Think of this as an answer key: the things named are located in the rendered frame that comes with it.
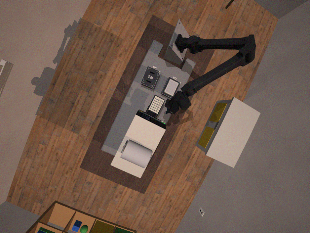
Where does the cream rectangular plate with grid of square holes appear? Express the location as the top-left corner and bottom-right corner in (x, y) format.
(149, 96), (164, 114)

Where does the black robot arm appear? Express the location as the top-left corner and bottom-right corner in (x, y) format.
(168, 34), (256, 114)

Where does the grey cylinder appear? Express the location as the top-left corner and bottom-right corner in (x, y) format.
(120, 140), (152, 168)

